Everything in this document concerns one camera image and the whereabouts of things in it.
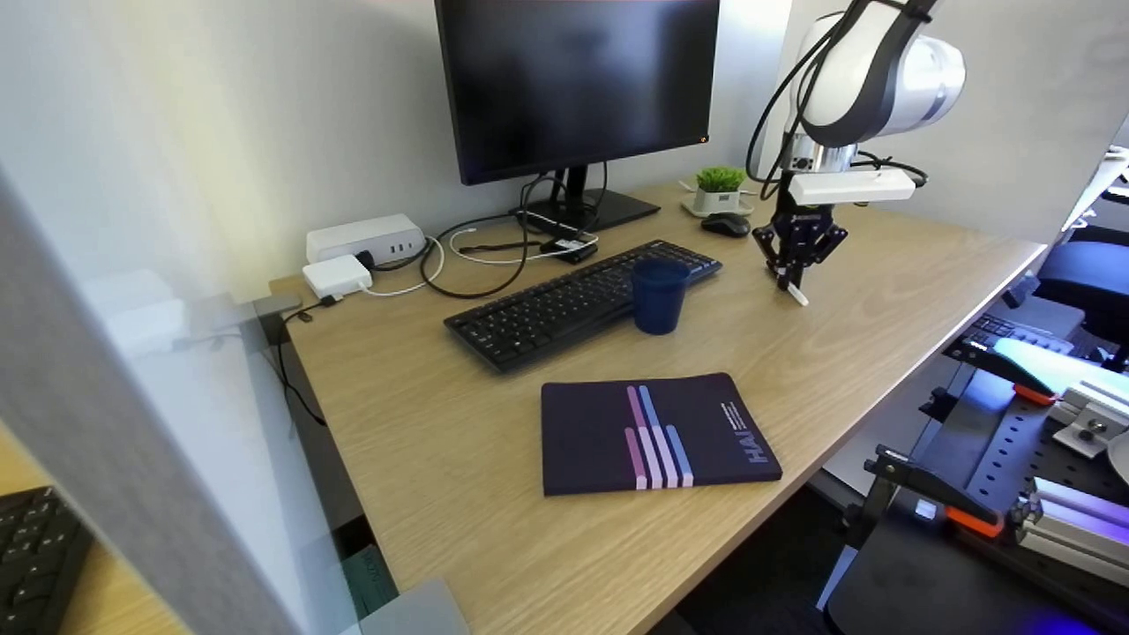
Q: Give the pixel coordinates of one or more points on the black computer monitor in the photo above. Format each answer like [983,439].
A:
[563,85]

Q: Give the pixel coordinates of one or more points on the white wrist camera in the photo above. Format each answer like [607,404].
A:
[850,185]

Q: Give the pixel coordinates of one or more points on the blue plastic cup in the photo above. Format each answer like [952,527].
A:
[658,293]

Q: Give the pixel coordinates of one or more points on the dark purple striped notebook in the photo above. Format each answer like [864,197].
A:
[652,434]

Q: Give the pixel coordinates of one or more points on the small green potted plant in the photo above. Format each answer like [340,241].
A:
[720,189]

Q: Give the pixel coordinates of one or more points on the dark computer mouse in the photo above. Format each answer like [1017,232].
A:
[726,225]

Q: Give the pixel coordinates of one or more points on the grey partition panel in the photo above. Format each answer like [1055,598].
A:
[87,421]

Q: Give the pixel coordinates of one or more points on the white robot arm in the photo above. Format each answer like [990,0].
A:
[864,71]

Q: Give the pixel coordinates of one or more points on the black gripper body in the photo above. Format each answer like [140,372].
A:
[800,227]

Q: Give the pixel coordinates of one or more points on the white power strip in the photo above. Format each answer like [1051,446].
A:
[382,239]

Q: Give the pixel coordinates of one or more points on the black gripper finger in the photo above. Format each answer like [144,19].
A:
[762,239]
[819,249]

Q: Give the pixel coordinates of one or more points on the black keyboard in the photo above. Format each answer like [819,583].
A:
[552,315]

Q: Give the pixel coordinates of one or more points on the white power adapter box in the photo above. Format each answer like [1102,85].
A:
[335,275]

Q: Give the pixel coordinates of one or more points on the black orange clamp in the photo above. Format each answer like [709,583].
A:
[895,474]

